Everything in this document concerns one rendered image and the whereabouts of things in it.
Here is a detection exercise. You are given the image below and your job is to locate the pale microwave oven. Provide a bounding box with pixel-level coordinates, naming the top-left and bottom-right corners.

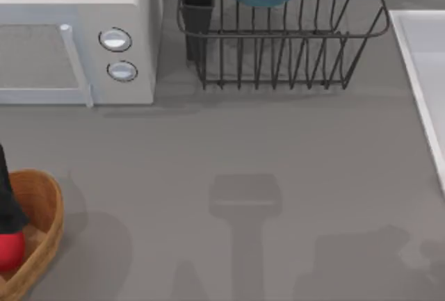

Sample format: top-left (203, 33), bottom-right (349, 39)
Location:
top-left (0, 0), bottom-right (164, 108)

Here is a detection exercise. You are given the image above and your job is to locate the small round microwave knob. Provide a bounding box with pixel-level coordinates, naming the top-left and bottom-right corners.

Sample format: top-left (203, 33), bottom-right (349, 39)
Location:
top-left (106, 60), bottom-right (139, 82)

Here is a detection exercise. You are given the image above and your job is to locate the black cutlery holder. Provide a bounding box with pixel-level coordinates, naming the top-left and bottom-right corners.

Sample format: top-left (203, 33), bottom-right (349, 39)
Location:
top-left (176, 0), bottom-right (216, 61)

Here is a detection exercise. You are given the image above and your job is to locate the large round microwave knob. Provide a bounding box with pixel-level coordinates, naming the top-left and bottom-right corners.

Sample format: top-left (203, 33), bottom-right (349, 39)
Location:
top-left (98, 26), bottom-right (133, 53)

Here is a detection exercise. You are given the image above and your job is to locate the brown woven basket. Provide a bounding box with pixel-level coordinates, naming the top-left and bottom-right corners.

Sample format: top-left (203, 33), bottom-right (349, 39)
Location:
top-left (0, 168), bottom-right (65, 301)

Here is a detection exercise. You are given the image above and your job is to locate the microwave door with mesh window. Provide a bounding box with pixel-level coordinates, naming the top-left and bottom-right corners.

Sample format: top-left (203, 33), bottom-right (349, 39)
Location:
top-left (0, 4), bottom-right (94, 108)

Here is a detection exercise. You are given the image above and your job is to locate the red apple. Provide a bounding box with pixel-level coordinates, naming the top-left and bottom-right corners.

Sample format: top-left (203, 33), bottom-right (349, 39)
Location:
top-left (0, 231), bottom-right (26, 272)

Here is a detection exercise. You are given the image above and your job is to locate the black wire dish rack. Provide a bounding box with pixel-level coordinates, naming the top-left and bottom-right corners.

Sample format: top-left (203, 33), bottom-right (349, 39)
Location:
top-left (175, 0), bottom-right (390, 91)

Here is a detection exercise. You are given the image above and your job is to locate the pale microwave door handle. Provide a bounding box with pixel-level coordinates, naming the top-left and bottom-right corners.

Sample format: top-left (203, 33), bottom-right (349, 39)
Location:
top-left (59, 24), bottom-right (95, 108)

